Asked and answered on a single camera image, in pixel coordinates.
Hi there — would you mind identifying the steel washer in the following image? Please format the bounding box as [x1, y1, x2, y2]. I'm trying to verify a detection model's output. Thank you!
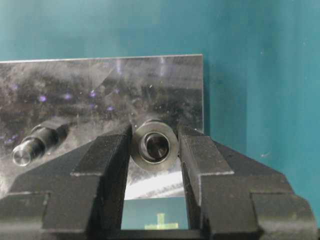
[130, 120, 179, 173]

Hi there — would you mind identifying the grey metal base block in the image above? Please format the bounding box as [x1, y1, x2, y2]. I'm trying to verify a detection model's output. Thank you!
[0, 54, 204, 196]

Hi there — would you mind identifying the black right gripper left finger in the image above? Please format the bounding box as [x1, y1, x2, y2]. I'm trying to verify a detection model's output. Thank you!
[0, 124, 132, 240]

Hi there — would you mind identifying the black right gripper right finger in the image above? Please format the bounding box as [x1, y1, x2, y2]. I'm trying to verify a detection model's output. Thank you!
[177, 125, 318, 240]

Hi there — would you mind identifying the near steel shaft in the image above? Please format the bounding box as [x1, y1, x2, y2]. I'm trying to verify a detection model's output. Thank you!
[12, 117, 71, 167]

